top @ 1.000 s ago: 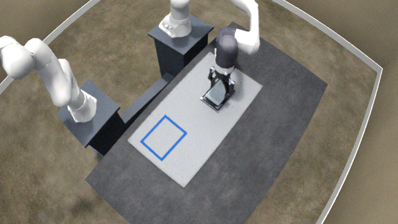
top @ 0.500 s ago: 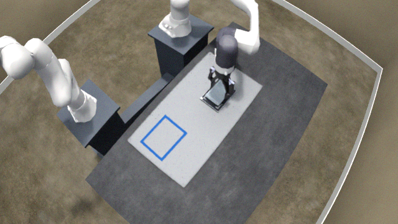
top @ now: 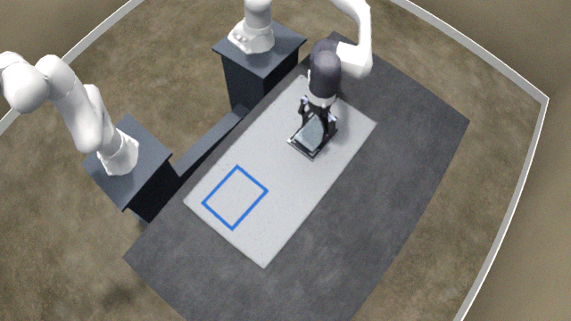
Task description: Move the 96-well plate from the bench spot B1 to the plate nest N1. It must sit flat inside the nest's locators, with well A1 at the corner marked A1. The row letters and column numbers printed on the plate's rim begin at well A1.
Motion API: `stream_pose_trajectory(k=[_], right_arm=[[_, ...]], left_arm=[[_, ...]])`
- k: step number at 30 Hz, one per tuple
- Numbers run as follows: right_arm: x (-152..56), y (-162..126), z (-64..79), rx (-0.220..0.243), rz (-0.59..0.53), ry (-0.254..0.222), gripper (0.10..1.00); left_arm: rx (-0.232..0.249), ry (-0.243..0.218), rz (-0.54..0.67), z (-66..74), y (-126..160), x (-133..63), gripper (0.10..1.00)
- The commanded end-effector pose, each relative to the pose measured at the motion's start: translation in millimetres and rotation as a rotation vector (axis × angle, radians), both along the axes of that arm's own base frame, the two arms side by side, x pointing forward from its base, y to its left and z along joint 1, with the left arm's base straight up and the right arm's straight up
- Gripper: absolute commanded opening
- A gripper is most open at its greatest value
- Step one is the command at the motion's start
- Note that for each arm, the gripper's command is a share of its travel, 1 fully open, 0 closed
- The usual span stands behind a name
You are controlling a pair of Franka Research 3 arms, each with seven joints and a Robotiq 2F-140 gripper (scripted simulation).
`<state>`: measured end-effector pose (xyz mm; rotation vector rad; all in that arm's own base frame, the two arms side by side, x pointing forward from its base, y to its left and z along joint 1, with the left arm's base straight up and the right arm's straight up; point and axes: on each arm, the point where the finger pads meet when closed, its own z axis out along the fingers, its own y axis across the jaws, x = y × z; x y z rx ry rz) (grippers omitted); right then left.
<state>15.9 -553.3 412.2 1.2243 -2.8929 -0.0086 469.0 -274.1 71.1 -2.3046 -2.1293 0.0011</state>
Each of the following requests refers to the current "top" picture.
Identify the blue tape outline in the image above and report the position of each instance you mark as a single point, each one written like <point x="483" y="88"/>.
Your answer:
<point x="220" y="184"/>

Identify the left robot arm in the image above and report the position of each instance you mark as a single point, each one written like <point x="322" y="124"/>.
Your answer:
<point x="254" y="34"/>

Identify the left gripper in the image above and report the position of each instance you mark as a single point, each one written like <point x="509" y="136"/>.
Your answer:
<point x="328" y="128"/>

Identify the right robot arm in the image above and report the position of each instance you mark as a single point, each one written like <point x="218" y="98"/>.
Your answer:
<point x="26" y="87"/>

